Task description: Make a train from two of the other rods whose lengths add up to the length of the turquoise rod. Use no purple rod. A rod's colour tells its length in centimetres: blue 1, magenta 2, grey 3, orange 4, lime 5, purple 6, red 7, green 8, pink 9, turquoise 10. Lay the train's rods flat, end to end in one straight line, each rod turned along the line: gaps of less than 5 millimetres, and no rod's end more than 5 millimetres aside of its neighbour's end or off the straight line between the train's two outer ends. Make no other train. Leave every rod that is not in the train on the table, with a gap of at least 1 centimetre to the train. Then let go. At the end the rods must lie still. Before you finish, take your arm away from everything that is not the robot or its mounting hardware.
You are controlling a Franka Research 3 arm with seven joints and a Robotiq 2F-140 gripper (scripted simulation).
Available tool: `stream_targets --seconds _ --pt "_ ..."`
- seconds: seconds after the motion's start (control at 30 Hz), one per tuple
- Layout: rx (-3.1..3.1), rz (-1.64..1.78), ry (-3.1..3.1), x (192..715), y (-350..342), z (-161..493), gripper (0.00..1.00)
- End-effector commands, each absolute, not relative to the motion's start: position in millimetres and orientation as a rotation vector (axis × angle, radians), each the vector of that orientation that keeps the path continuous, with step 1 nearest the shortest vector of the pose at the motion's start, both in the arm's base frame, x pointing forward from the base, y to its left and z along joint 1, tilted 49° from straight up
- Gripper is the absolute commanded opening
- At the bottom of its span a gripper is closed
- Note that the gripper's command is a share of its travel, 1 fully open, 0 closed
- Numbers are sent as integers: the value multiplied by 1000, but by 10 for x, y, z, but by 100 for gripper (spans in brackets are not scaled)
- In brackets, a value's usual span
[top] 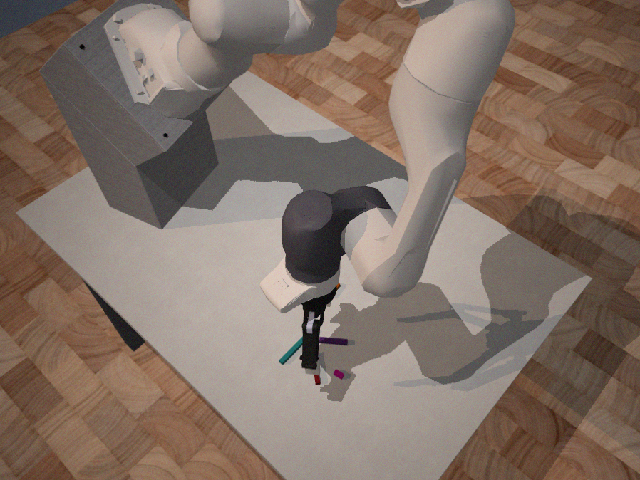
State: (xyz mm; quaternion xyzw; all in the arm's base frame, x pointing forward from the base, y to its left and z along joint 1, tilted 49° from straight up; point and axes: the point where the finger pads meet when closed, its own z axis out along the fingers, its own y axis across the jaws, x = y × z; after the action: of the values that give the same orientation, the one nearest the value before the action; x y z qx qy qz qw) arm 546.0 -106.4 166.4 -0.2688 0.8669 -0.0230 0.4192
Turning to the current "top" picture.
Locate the dark purple rod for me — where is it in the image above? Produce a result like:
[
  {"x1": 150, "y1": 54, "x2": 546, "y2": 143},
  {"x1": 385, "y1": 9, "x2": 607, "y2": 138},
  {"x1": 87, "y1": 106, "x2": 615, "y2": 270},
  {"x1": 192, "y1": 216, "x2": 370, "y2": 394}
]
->
[{"x1": 319, "y1": 337, "x2": 348, "y2": 345}]

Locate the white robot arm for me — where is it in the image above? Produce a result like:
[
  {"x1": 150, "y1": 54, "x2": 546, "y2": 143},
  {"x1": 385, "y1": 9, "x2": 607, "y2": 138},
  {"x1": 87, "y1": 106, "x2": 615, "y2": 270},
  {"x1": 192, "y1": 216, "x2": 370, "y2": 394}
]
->
[{"x1": 103, "y1": 0, "x2": 515, "y2": 313}]

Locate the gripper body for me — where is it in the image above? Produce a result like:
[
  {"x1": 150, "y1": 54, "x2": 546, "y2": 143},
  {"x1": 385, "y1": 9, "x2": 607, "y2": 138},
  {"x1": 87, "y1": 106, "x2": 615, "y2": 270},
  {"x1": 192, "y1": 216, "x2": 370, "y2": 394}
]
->
[{"x1": 302, "y1": 287, "x2": 336, "y2": 318}]

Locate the turquoise rod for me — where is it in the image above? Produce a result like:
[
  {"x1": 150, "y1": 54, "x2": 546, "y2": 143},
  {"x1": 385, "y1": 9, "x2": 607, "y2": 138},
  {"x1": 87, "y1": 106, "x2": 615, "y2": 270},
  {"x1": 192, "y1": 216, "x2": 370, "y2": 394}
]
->
[{"x1": 279, "y1": 336, "x2": 303, "y2": 365}]

